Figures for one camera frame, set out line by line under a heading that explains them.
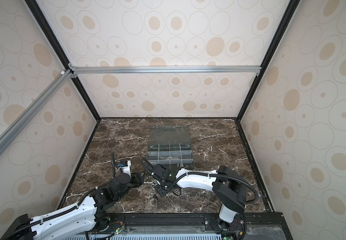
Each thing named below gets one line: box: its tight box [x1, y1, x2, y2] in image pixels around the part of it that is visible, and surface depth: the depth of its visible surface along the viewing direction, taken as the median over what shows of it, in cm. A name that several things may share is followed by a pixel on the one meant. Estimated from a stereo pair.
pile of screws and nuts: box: [150, 183, 159, 200], surface depth 85 cm
